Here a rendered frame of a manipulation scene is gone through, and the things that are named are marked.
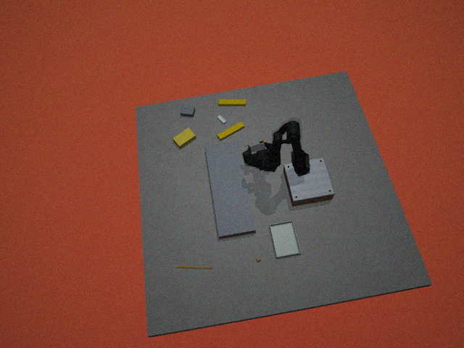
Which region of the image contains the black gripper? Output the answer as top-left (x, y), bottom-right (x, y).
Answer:
top-left (243, 142), bottom-right (273, 163)

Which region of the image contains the yellow flat block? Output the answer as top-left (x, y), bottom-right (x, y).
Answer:
top-left (173, 128), bottom-right (196, 149)

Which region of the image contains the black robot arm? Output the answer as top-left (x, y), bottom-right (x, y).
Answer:
top-left (246, 120), bottom-right (310, 177)

